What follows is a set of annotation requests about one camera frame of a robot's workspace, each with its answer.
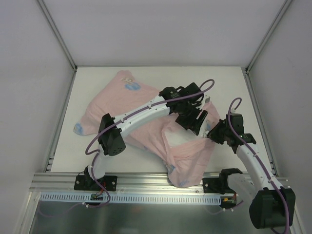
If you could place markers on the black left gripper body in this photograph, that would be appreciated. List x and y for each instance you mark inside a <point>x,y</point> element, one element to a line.
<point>193,119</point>

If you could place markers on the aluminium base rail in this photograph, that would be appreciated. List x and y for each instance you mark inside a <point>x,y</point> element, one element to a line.
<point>126,183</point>

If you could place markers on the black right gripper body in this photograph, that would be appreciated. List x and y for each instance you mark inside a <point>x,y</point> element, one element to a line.
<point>217,132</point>

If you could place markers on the white pillow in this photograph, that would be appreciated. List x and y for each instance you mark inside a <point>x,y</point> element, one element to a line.
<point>177,135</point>

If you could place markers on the blue and pink printed pillowcase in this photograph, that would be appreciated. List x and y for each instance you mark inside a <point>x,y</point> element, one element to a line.
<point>185,163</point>

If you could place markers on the aluminium corner post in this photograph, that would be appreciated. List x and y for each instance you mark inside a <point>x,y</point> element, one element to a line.
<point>274,24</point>
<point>53,27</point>

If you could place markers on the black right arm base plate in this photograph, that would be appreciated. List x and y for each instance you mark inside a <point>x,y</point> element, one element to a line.
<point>216,185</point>

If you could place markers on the white slotted cable duct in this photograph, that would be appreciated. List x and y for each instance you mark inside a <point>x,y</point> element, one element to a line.
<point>133,198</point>

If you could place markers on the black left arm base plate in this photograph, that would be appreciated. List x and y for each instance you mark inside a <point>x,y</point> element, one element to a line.
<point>86,183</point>

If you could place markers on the left aluminium corner post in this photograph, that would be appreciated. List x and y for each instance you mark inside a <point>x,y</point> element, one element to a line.
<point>53,27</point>

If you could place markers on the shiny metal front plate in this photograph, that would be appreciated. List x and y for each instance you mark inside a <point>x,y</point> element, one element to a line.
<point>129,218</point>

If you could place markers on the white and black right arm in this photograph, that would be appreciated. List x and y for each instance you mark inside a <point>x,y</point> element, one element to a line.
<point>271,205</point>

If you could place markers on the right aluminium corner post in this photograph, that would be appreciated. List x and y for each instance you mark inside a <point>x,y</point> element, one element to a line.
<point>274,24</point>

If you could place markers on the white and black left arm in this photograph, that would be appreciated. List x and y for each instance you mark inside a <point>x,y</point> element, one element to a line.
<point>183,101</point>

